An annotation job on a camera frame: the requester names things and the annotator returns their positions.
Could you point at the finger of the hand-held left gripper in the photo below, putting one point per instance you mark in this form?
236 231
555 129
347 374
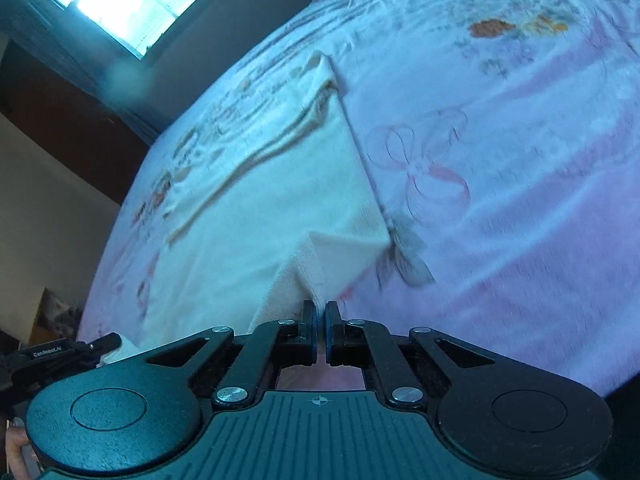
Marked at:
106 344

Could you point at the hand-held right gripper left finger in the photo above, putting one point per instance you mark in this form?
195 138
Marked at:
310 327

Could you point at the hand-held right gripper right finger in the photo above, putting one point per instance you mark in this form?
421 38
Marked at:
330 327

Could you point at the white knit sweater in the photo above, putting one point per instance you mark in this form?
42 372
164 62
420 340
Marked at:
280 200

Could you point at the person's left hand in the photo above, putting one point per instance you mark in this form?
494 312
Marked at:
15 452

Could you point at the wooden nightstand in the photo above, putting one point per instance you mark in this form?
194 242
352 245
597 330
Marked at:
57 315

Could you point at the dark wooden door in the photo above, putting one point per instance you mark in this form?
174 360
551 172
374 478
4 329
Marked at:
65 130

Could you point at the floral bed sheet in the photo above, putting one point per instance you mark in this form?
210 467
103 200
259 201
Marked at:
500 160

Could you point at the grey curtain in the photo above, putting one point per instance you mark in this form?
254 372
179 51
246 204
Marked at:
100 80

